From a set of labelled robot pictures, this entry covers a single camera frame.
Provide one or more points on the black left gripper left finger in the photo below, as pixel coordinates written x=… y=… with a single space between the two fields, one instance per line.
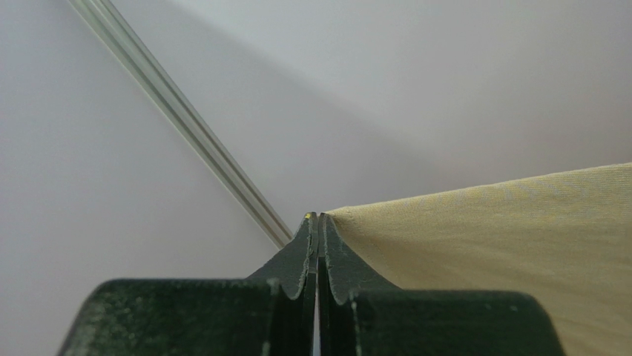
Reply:
x=270 y=312

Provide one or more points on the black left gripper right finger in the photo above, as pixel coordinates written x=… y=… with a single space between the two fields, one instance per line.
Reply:
x=362 y=313

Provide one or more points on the beige t-shirt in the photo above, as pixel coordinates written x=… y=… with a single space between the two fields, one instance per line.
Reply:
x=564 y=238

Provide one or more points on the left aluminium corner post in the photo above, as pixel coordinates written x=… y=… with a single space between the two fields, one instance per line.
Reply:
x=114 y=31

